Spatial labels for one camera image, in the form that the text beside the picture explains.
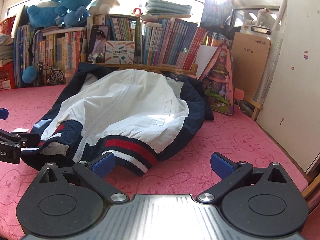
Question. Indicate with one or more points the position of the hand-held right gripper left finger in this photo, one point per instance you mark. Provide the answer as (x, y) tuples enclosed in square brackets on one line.
[(103, 165)]

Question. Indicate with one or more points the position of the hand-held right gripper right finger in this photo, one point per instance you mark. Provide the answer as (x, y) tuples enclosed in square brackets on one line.
[(221, 166)]

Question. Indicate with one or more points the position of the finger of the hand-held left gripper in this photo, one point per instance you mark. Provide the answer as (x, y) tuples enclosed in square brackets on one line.
[(28, 140), (3, 114)]

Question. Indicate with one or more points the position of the navy and white zip jacket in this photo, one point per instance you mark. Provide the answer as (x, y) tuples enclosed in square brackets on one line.
[(120, 100)]

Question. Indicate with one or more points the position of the pink rabbit-print mat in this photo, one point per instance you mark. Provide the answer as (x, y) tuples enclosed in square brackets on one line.
[(225, 135)]

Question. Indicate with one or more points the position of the red plastic crate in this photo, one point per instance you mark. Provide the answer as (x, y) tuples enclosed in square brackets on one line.
[(6, 77)]

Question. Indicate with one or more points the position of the black model bicycle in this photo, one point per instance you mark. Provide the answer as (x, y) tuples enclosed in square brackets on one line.
[(53, 76)]

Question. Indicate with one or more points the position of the stack of paper booklets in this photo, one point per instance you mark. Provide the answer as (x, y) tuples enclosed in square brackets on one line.
[(5, 47)]

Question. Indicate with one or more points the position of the pink miniature house kit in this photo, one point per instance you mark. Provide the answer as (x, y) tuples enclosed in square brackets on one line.
[(220, 85)]

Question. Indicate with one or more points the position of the row of tall children's books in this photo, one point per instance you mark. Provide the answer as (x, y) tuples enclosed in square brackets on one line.
[(62, 52)]

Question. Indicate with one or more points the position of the small red basket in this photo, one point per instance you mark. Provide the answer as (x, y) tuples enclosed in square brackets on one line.
[(7, 27)]

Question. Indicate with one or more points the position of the white folded paper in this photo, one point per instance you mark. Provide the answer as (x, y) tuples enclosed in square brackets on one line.
[(205, 60)]

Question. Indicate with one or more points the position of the brown kraft notebook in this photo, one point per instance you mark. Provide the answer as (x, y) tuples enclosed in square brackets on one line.
[(250, 62)]

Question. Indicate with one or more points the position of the blue bear plush toy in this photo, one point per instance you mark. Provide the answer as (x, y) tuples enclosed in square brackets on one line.
[(41, 12)]

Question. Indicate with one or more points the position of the clear plastic ruler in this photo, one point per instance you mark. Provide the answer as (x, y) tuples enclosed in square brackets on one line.
[(271, 70)]

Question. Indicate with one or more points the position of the wooden drawer organizer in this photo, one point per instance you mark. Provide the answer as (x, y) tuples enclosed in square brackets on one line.
[(155, 67)]

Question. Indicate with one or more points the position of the white pencil-print carton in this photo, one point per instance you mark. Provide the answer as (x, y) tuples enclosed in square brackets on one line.
[(119, 52)]

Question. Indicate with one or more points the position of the smartphone in dark case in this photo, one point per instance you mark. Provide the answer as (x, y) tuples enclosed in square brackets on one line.
[(98, 43)]

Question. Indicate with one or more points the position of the row of thin glossy books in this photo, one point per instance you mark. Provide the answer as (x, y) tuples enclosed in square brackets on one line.
[(217, 38)]

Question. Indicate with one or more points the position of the row of slim pastel books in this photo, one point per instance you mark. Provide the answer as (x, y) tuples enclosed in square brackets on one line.
[(172, 42)]

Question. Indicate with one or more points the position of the blue round-head plush toy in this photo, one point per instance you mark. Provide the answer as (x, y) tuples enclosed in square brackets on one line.
[(75, 0)]

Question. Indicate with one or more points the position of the row of small green books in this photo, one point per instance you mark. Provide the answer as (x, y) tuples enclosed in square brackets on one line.
[(122, 27)]

